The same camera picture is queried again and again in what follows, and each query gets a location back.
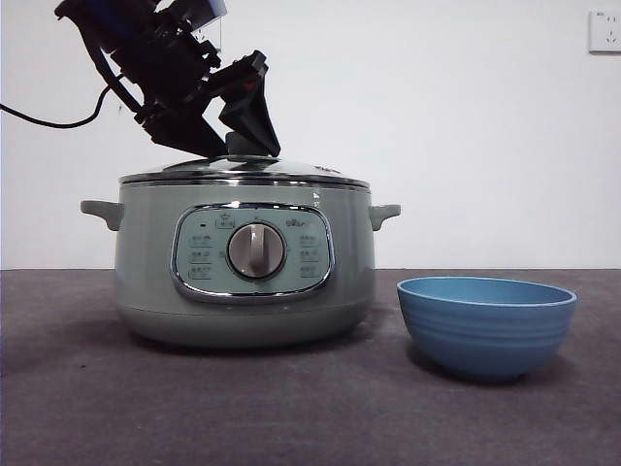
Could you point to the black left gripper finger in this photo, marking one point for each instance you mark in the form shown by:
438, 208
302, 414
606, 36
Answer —
259, 121
189, 133

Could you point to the glass lid with green knob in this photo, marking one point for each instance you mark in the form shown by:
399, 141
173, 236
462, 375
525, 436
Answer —
301, 171

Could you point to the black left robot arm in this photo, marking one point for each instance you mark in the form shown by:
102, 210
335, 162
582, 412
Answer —
121, 19

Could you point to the pale green electric steamer pot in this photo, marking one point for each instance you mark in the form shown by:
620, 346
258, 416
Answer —
145, 252

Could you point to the blue ribbed bowl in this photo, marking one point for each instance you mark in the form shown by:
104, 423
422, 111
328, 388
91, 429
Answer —
485, 335

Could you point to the pale grey left camera box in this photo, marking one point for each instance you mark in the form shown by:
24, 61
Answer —
211, 9

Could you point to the white wall socket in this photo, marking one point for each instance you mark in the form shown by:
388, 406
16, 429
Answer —
606, 31

